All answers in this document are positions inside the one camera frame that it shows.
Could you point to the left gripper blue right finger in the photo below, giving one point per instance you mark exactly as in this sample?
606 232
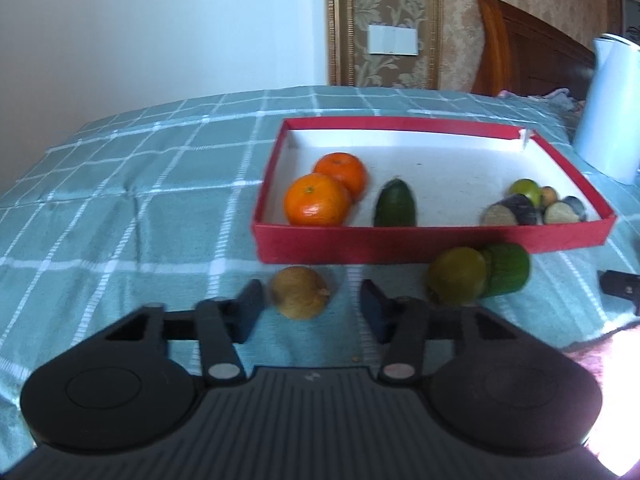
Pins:
401 323

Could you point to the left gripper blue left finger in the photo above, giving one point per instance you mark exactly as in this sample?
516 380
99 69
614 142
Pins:
221 324

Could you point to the small green cucumber piece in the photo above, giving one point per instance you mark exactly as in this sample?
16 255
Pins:
396 205

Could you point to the small brown longan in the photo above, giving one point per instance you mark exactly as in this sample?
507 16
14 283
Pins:
548 196

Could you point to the dark sushi roll piece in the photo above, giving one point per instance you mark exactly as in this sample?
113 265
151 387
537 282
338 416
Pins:
514 210

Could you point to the yellow-green lime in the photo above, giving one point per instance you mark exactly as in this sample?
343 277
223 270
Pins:
528 188

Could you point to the orange mandarin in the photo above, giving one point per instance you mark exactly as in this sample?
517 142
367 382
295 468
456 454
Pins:
347 169
317 200

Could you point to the green-yellow citrus fruit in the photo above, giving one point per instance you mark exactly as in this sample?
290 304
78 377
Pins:
457 276

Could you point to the pink towel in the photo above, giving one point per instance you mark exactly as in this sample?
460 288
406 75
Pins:
613 360

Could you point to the tan round fruit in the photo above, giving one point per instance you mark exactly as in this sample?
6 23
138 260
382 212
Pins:
299 293

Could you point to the green cucumber chunk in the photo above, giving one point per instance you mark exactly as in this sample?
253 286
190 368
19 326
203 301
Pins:
508 268

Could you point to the white electric kettle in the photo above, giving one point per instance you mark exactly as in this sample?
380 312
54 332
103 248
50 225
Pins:
607 136

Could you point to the red shallow cardboard box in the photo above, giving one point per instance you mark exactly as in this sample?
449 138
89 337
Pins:
455 169

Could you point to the white wall switch panel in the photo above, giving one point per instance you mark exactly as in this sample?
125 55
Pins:
384 39

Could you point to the gold wallpaper frame trim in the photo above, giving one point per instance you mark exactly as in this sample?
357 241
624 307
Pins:
350 63

